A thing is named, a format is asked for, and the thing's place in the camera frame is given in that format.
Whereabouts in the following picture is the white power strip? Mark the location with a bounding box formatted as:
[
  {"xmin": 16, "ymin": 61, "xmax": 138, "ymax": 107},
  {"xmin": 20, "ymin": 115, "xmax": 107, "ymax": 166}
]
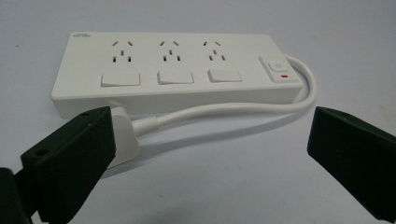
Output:
[{"xmin": 50, "ymin": 31, "xmax": 304, "ymax": 119}]

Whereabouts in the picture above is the white power plug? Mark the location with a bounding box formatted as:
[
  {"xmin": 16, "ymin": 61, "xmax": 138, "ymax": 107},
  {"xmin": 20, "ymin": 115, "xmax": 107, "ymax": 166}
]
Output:
[{"xmin": 106, "ymin": 106, "xmax": 142, "ymax": 170}]

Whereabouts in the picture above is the white power cable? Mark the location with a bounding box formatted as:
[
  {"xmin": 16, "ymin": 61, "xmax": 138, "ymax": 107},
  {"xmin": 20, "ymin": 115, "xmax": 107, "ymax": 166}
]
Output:
[{"xmin": 132, "ymin": 54, "xmax": 318, "ymax": 137}]

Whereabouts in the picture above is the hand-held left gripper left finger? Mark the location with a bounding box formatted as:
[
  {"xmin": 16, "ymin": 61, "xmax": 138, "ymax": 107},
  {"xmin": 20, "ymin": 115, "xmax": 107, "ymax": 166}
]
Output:
[{"xmin": 20, "ymin": 105, "xmax": 117, "ymax": 224}]

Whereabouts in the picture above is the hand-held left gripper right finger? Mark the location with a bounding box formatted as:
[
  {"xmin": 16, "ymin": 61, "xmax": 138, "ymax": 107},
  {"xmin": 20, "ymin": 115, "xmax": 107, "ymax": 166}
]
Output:
[{"xmin": 306, "ymin": 105, "xmax": 396, "ymax": 224}]

